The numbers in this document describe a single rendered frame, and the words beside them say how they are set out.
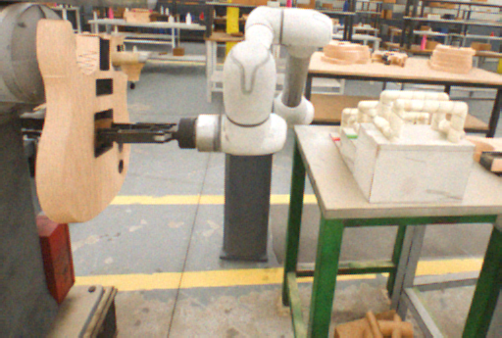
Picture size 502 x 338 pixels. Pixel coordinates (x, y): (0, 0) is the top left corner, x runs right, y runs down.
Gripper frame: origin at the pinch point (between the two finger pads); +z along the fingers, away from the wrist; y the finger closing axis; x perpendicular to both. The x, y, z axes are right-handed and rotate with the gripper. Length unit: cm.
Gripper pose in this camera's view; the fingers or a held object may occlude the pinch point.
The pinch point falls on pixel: (106, 131)
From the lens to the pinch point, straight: 85.2
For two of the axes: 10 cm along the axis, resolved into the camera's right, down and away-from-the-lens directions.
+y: -1.4, -0.6, 9.9
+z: -9.9, -0.3, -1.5
